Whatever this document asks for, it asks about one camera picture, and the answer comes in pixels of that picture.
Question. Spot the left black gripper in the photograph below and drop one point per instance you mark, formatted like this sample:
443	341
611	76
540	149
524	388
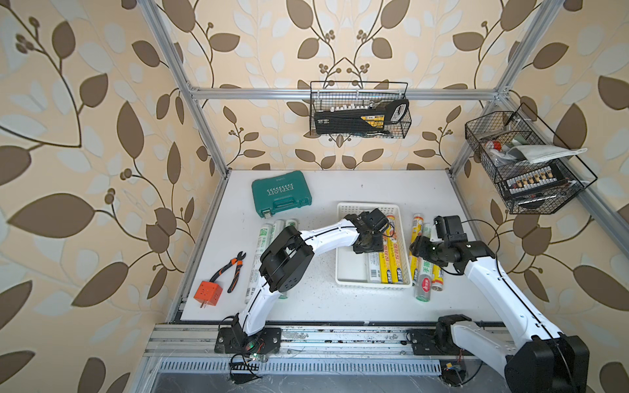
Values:
364	242

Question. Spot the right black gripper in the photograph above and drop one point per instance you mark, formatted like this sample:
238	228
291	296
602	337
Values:
419	246

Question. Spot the green white wrap roll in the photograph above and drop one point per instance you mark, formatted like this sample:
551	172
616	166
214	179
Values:
374	264

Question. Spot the white plastic basket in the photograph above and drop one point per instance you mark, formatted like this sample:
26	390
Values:
352	269

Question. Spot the yellow plastic wrap roll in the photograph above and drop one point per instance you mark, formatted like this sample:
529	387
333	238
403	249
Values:
385	268

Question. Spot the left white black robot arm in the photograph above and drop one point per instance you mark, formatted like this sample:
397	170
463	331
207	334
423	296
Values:
285	261

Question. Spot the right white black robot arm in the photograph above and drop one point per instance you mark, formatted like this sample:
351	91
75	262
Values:
540	357

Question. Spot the green wrap roll right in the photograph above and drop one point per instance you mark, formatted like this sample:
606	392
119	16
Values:
424	268

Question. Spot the green label wrap roll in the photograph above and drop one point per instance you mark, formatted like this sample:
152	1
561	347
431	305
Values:
293	223

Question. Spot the clear wrap roll thin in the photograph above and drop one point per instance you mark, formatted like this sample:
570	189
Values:
278	227

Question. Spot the clear plastic wrap roll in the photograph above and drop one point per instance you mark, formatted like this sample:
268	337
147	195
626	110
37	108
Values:
262	244

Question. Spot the green plastic tool case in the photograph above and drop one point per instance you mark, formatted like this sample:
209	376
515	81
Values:
280	193

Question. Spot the black yellow hand saw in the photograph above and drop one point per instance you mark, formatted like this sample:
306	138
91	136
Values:
386	119

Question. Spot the black bit set holder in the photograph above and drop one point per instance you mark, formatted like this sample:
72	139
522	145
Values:
533	182

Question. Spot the white paper sheet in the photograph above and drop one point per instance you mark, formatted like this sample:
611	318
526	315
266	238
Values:
536	154

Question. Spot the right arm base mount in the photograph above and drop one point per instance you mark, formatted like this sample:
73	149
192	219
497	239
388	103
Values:
424	341

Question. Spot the right black wire basket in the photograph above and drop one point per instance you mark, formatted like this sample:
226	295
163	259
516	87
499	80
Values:
492	135

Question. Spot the black wire basket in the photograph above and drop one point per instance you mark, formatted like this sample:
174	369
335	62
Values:
492	135
324	94

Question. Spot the back black wire basket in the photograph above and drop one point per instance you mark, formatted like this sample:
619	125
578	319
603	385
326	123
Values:
324	94

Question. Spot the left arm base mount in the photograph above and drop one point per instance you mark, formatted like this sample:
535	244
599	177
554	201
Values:
265	342

